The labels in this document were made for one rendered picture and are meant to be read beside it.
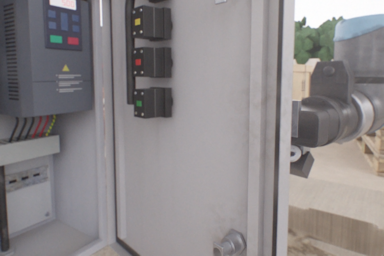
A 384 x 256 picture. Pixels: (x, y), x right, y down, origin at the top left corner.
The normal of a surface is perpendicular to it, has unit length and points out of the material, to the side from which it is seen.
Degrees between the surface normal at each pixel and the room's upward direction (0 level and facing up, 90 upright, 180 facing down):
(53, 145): 90
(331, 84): 90
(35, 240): 0
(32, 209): 90
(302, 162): 48
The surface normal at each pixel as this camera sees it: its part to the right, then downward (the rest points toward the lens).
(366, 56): -0.32, 0.09
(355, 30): -0.68, 0.03
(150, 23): 0.68, 0.07
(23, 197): 0.82, 0.05
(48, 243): 0.00, -1.00
